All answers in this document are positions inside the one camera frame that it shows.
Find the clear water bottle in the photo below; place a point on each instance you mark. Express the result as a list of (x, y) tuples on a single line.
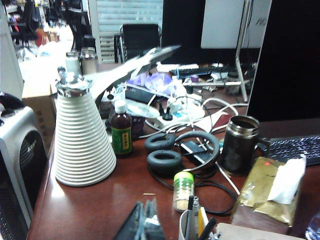
[(313, 230)]

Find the glass jar beige contents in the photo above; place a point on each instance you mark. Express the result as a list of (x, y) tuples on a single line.
[(89, 62)]

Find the clear gel pen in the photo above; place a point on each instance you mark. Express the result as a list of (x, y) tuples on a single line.
[(195, 212)]

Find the AOC monitor back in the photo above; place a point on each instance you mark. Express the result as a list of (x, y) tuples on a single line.
[(225, 25)]

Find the black steel travel mug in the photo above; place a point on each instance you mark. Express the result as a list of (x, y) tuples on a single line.
[(237, 150)]

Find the large black monitor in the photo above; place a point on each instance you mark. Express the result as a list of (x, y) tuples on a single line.
[(287, 62)]

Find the white fluted pen holder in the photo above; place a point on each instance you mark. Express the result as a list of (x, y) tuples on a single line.
[(182, 228)]

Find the dark grey over-ear headphones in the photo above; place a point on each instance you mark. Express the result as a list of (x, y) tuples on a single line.
[(163, 160)]

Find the green-lidded toothpick jar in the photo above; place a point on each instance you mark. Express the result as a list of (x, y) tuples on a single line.
[(183, 182)]

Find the loose wooden toothpick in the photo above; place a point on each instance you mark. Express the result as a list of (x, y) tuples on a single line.
[(149, 193)]

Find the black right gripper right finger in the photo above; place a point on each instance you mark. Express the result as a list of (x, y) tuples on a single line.
[(152, 227)]

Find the white power strip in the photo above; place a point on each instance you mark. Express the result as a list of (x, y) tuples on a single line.
[(185, 117)]

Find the white ribbed thermos jug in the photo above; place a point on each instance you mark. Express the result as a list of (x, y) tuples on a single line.
[(82, 140)]

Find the black keyboard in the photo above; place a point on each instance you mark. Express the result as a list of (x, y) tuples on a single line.
[(295, 147), (195, 71)]

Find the white tissue sheet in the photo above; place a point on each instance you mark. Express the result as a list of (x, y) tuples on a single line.
[(287, 180)]

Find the thick black pen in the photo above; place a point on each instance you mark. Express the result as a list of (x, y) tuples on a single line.
[(208, 226)]

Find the silver black desk heater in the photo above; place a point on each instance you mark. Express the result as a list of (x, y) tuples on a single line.
[(15, 140)]

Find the brown bottle white cap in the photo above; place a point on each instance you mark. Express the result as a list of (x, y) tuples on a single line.
[(120, 122)]

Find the black office chair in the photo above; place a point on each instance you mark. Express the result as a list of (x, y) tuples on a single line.
[(140, 40)]

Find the silver model aircraft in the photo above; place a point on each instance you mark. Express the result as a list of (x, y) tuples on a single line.
[(120, 75)]

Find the black flat phone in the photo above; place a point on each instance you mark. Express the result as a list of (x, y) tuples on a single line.
[(195, 150)]

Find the slim black pen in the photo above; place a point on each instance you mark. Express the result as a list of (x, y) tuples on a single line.
[(190, 207)]

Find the brown cardboard box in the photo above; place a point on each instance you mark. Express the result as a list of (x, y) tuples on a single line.
[(40, 107)]

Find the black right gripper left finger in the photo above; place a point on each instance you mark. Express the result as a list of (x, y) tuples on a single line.
[(130, 230)]

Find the glass jar white contents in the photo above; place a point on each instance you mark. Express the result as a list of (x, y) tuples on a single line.
[(73, 63)]

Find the purple plastic bag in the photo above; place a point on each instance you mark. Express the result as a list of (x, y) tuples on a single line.
[(155, 80)]

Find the gold tissue pack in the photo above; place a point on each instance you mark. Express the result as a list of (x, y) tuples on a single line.
[(255, 187)]

